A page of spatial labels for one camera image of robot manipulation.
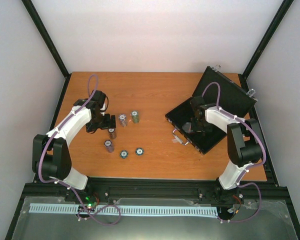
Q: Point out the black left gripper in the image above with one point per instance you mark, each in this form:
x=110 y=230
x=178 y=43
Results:
x=91 y=127

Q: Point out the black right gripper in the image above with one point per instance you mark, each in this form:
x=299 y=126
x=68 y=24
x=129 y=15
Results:
x=194 y=127

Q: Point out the black poker set case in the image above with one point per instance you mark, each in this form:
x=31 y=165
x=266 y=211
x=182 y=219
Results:
x=213 y=87

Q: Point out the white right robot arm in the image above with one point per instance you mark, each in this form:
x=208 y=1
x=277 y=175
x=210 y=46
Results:
x=244 y=145

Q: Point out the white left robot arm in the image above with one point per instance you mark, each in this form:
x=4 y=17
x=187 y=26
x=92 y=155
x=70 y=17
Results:
x=51 y=159

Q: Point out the brown chip stack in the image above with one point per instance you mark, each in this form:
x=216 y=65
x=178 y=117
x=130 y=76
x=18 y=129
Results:
x=112 y=133

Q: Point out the blue 10 chip stack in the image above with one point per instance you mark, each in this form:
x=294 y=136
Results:
x=123 y=120

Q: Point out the green 20 chip stack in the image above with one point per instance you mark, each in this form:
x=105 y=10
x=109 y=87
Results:
x=135 y=117

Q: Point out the black aluminium frame rail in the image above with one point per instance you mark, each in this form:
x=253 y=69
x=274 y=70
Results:
x=203 y=192

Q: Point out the white perforated cable strip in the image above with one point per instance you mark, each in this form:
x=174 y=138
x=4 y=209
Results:
x=126 y=210

